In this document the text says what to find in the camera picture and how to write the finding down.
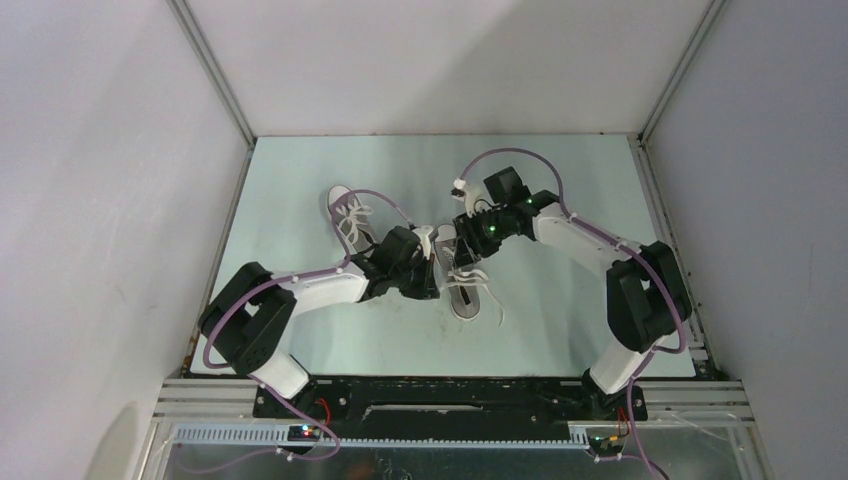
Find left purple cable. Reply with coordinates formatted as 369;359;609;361
201;189;415;475

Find right controller board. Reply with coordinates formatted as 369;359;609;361
587;434;628;461

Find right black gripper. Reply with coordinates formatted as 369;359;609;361
452;207;511;270

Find controller board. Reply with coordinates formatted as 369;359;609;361
587;434;628;461
286;424;323;443

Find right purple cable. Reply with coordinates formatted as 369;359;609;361
457;147;689;480

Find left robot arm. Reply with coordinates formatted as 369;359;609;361
198;226;440;417

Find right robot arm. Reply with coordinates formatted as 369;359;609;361
453;187;692;418

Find purple cable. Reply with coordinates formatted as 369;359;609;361
201;189;415;475
457;147;689;480

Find grey sneaker tied laces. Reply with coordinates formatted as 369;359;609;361
327;185;378;253

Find grey slotted cable duct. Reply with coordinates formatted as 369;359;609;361
172;423;591;452

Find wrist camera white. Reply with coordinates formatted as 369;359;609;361
451;178;492;218
412;225;438;260

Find grey sneaker laces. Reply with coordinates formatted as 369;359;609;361
434;223;505;326
327;185;378;253

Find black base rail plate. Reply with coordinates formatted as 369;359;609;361
290;375;648;442

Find left controller board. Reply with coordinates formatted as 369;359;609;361
286;424;323;443

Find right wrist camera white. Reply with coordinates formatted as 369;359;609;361
451;178;492;218

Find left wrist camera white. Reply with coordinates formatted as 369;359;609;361
412;225;438;260

